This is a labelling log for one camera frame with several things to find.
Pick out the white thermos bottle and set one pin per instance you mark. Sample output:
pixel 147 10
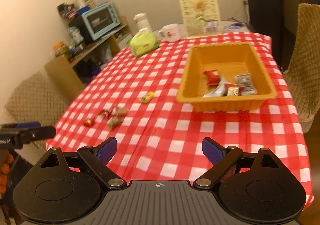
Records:
pixel 142 21

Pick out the sunflower seed bag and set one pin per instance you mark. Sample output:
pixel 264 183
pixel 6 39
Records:
pixel 201 18

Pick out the red white snack packet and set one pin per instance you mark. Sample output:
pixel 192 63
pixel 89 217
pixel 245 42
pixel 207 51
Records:
pixel 233 90

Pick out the large red snack packet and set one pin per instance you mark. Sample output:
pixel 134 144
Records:
pixel 213 77

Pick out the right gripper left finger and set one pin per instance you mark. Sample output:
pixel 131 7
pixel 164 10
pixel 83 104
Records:
pixel 65 186

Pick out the wooden shelf unit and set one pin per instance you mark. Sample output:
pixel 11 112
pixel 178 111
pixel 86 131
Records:
pixel 62 72

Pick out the black mini fridge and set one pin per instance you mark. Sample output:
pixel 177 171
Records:
pixel 267 17

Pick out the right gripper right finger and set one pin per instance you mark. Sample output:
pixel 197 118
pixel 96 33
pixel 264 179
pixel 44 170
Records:
pixel 251 187

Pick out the clear dark snack packet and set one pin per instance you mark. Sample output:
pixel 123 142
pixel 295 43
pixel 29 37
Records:
pixel 245 81

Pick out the yellow green candy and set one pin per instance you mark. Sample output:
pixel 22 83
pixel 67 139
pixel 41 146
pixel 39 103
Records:
pixel 147 97

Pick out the red twisted candy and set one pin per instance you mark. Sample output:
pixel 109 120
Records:
pixel 105 113

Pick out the orange plastic tray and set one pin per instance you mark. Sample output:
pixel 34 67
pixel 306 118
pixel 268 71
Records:
pixel 230 60

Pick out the left quilted beige chair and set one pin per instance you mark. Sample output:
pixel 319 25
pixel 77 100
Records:
pixel 34 100

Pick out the quilted beige chair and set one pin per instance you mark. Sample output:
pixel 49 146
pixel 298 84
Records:
pixel 34 100
pixel 302 74

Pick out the small red candy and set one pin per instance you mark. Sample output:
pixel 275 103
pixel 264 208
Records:
pixel 89 122

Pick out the white mug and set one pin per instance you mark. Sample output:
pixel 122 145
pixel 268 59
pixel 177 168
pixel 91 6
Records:
pixel 170 33

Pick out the red clear brown candy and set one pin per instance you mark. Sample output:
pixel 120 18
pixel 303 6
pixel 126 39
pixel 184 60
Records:
pixel 118 111

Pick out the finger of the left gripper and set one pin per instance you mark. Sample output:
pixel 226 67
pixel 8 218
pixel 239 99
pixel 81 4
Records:
pixel 29 135
pixel 21 125

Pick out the mint toaster oven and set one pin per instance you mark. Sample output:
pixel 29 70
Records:
pixel 96 22

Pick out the green tissue box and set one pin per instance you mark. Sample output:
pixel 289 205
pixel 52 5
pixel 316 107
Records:
pixel 143 42

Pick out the blue gum pack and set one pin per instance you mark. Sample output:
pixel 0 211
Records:
pixel 232 28

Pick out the left hand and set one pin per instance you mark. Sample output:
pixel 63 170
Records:
pixel 5 170

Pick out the right quilted beige chair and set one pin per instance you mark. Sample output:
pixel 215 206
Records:
pixel 302 74

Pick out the red white checkered tablecloth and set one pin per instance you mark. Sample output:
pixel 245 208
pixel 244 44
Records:
pixel 162 139

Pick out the silver green snack bag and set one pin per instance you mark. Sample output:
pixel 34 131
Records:
pixel 219 91

